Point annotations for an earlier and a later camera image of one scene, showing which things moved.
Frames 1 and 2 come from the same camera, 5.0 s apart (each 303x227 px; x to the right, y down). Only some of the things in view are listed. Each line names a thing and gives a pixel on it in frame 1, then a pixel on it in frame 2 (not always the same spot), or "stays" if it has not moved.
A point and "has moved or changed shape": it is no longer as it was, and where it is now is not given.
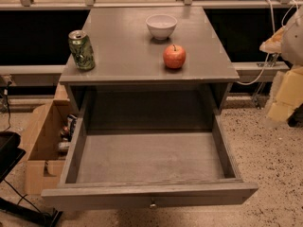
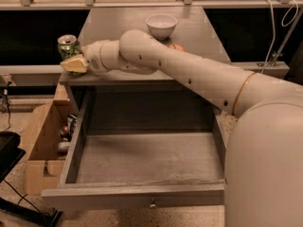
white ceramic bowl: (161, 26) stays
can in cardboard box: (66, 130) stays
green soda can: (81, 50) has moved or changed shape
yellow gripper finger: (289, 95) → (97, 57)
